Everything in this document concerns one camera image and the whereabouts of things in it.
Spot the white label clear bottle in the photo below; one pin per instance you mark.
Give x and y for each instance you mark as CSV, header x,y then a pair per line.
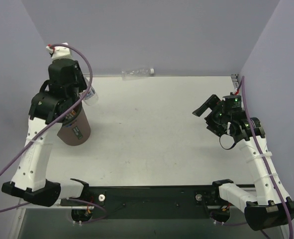
x,y
90,98

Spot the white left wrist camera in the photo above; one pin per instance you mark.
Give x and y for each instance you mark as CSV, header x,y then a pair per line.
x,y
59,52

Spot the clear crushed plastic bottle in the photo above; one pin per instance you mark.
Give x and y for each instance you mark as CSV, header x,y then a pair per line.
x,y
138,73

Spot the brown round bin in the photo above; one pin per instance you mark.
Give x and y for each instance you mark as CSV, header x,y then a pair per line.
x,y
75,129

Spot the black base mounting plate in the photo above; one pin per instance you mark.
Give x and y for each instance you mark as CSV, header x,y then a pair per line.
x,y
155,202

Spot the aluminium frame rail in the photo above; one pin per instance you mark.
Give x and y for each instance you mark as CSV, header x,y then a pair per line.
x,y
235,81

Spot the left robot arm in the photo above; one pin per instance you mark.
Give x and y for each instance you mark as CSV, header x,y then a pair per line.
x,y
55,111

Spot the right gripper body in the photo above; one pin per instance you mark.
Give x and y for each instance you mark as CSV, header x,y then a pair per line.
x,y
212,115

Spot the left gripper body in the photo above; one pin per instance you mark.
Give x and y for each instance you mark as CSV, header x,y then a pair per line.
x,y
62,109

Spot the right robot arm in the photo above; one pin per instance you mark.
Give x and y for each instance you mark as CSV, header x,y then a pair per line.
x,y
272,205

